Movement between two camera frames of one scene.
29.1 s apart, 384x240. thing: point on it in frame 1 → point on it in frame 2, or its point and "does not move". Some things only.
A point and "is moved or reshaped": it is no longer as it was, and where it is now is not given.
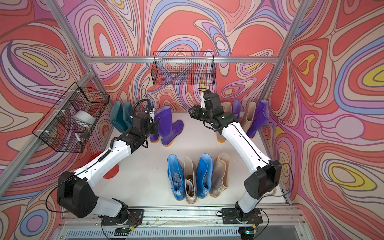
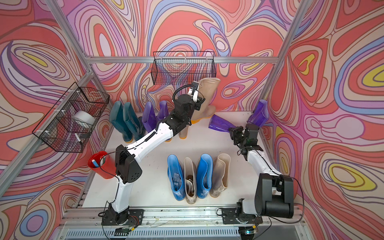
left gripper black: x=155 y=128 → x=197 y=105
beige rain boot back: x=227 y=108 → x=183 y=134
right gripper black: x=195 y=113 → x=233 y=131
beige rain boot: x=190 y=191 does not move
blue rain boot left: x=176 y=175 does not move
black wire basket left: x=68 y=120 does not move
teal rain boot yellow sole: x=116 y=116 does not move
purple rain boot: x=262 y=114 does not move
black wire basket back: x=183 y=68 does not move
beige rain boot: x=248 y=116 → x=208 y=88
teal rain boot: x=127 y=113 does not move
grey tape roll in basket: x=84 y=116 does not move
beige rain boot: x=221 y=173 does not move
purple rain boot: x=168 y=130 is moved or reshaped
